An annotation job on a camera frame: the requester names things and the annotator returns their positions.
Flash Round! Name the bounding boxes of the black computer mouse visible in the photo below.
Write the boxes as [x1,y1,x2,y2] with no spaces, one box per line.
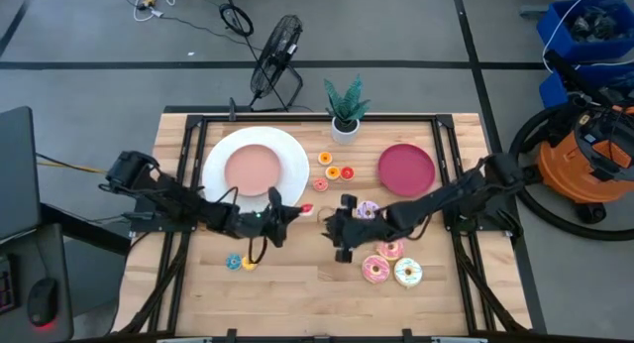
[27,277,59,328]

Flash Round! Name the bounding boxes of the white and yellow cable bundle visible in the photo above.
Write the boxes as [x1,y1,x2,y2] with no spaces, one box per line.
[132,0,192,23]

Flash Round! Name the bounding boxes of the magenta plate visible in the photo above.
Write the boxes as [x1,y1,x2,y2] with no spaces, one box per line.
[376,143,437,198]

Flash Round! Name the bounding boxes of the black coiled cable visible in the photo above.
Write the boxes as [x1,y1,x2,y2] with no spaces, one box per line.
[218,3,255,38]

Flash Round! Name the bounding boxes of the dark grey laptop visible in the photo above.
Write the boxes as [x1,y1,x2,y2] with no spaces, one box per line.
[0,106,42,243]

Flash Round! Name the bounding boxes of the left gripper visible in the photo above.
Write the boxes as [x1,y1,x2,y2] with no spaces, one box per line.
[239,185,304,249]

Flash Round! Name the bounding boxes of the light pink plate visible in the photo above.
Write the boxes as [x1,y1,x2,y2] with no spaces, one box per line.
[223,143,283,197]

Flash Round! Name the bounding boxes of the large pink sprinkled donut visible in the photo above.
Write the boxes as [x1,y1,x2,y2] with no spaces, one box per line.
[361,254,391,286]

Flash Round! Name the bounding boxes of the large white blue-striped donut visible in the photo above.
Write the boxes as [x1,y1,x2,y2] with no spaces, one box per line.
[393,257,424,288]

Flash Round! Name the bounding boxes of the grey desk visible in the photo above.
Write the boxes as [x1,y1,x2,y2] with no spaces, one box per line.
[0,222,75,343]

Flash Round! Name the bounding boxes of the black aluminium rig frame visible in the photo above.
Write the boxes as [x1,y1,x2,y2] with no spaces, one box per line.
[116,113,534,343]

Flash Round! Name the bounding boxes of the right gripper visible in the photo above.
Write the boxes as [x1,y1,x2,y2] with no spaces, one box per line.
[322,194,397,264]

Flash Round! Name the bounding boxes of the blue plastic bin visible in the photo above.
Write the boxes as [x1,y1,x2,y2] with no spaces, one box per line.
[538,59,634,109]
[536,0,634,64]

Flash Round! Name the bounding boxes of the green plant in white pot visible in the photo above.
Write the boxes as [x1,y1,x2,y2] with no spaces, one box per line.
[323,74,371,146]

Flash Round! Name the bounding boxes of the black keyboard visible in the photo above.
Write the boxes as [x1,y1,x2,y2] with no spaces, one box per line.
[0,253,21,317]

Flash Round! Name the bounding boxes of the large plain pink donut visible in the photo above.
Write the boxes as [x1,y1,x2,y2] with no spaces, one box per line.
[375,237,406,262]

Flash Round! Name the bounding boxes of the large lavender frosted donut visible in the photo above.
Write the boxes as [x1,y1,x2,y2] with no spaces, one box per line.
[355,199,380,220]

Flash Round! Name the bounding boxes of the white round woven placemat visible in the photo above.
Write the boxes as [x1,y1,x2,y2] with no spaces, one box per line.
[201,126,311,214]

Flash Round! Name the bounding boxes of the orange shop vacuum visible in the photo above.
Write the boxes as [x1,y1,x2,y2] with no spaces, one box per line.
[537,102,634,225]
[507,104,634,243]

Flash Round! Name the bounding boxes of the black floor fan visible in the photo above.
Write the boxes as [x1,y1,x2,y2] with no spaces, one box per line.
[249,14,305,112]

